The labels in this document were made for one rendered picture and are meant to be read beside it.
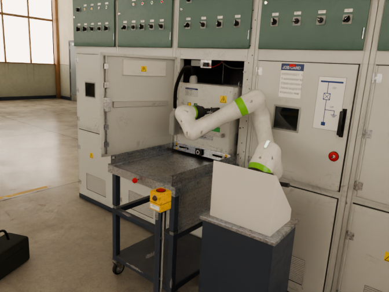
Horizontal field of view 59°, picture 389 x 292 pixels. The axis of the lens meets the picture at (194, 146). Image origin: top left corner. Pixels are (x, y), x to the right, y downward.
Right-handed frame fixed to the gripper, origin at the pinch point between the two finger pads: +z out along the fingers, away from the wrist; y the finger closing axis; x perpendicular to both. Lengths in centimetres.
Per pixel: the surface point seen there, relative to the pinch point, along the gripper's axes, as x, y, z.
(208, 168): -34.5, 13.9, -24.1
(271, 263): -60, 78, -57
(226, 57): 36.3, -1.2, 9.5
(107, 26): 59, -132, 7
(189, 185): -40, 17, -47
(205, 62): 31.7, -19.7, 10.7
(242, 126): -9.9, 16.5, 9.5
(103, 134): -22, -63, -49
